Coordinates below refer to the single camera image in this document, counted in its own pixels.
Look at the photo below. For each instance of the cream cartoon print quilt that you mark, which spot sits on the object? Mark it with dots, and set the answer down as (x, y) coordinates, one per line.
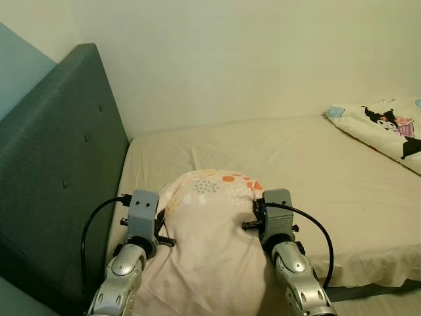
(381, 128)

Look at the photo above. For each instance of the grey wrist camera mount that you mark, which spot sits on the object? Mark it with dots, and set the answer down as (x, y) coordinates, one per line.
(277, 210)
(143, 214)

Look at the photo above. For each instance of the dark teal bed frame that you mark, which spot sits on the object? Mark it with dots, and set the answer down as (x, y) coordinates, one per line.
(375, 289)

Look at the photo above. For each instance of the dark teal padded headboard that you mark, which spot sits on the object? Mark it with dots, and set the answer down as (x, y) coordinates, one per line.
(52, 184)

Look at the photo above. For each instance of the pink pillow with orange dots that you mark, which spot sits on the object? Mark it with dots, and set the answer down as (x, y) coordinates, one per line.
(210, 250)

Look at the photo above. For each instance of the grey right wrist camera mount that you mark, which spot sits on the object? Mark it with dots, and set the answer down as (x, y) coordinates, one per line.
(277, 210)

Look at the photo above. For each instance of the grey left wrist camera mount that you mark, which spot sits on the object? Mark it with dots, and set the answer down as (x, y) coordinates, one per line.
(143, 214)

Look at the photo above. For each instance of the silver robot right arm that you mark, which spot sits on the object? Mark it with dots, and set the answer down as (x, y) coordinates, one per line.
(299, 283)

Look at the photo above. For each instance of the mattress with beige sheet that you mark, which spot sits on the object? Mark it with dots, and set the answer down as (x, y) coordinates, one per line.
(296, 171)

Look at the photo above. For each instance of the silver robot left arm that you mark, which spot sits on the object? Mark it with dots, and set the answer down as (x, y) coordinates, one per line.
(122, 276)

